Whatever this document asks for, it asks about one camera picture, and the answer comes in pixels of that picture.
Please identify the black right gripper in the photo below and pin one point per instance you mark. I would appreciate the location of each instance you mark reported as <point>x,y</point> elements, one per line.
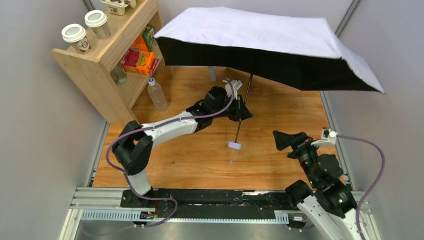
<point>298,145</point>

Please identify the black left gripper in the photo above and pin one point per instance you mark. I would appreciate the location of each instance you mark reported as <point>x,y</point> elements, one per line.
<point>239,108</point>

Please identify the lavender folding umbrella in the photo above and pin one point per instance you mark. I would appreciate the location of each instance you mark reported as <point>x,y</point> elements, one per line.
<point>300,52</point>

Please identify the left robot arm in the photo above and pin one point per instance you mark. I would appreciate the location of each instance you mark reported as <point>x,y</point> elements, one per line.
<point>133,147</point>

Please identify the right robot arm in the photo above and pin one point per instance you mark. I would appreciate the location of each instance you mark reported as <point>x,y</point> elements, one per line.
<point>327,202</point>

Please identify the clear plastic water bottle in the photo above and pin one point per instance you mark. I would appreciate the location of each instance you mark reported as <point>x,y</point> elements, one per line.
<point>157,95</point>

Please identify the orange snack box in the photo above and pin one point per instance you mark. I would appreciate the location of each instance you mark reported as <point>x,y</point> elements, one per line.
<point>139,62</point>

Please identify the green drink carton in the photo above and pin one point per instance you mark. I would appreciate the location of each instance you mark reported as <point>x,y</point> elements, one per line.
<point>145,40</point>

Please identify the glass jar on shelf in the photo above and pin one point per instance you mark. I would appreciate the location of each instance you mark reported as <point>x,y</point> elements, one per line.
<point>118,74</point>

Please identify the wooden shelf unit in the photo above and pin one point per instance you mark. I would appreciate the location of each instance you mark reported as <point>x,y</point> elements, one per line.
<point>90,71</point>

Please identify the yogurt cup pack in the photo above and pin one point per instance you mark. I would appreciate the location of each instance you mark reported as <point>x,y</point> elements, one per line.
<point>118,7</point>

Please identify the rear white-lidded paper cup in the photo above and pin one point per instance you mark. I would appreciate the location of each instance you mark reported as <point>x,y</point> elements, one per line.
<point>97,20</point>

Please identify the white-lidded paper cup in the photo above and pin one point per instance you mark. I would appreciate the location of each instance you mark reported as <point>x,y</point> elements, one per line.
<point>76,35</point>
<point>97,20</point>

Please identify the front white-lidded paper cup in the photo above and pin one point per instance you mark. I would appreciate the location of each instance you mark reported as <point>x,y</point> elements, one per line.
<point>76,35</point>

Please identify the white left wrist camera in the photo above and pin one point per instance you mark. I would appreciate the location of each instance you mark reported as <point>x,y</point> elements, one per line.
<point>232,88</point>

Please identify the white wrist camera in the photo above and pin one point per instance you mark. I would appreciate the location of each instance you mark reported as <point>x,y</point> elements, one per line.
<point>232,88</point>
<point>328,138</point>

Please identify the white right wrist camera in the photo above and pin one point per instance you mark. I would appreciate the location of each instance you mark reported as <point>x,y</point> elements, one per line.
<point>328,138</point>

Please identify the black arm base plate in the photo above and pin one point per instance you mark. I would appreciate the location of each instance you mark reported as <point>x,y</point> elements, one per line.
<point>210,204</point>

